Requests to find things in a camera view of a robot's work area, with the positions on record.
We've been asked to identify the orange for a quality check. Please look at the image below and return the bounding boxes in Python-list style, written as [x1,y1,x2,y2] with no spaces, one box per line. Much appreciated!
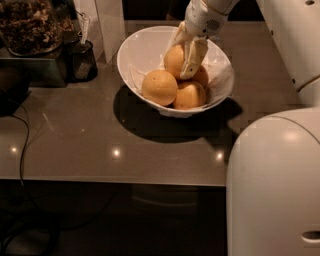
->
[193,66,209,88]
[173,80,206,110]
[141,70,178,106]
[163,45,184,79]

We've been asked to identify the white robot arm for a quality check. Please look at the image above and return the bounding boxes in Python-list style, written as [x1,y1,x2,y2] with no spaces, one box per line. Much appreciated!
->
[226,0,320,256]

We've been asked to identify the white ceramic bowl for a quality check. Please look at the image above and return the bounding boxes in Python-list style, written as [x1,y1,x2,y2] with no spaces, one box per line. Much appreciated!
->
[116,25,235,119]

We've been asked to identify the glass jar of nuts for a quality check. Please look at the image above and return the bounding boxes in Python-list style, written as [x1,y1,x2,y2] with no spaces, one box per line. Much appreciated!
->
[0,0,62,57]

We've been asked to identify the black mesh cup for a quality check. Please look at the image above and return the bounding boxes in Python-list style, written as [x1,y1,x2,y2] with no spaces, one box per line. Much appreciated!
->
[63,40,98,83]

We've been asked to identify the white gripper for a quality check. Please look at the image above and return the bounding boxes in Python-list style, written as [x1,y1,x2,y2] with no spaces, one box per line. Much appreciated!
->
[167,0,230,80]

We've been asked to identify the black cable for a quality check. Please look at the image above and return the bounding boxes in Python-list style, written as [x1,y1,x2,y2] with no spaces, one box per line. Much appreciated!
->
[0,99,123,256]

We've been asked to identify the white utensil in cup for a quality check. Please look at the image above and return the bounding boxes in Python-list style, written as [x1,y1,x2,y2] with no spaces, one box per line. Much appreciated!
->
[77,11,90,47]

